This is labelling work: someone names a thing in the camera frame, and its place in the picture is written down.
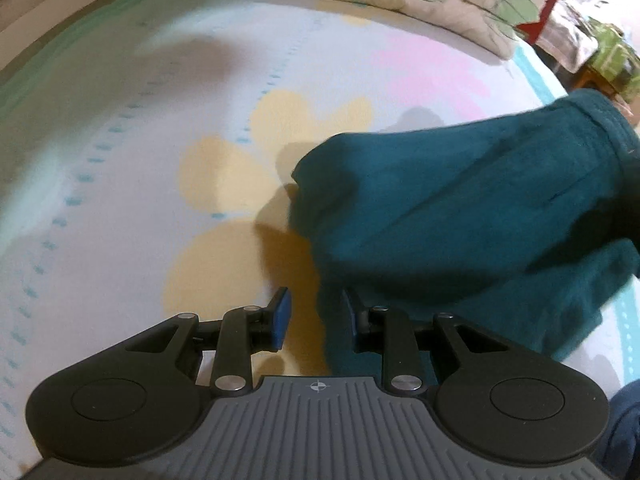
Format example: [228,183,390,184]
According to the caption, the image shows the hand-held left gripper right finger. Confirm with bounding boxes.
[341,287,517,393]

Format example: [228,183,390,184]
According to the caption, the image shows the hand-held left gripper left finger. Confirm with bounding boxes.
[121,286,292,394]

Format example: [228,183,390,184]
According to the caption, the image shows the teal pants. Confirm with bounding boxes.
[291,89,640,377]

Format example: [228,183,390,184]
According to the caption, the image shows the floral quilted bed sheet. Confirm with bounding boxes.
[0,0,640,467]

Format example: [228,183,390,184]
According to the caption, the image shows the person's dark clothing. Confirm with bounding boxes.
[600,384,640,480]

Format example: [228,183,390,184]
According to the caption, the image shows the green printed box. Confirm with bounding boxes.
[575,16,640,106]

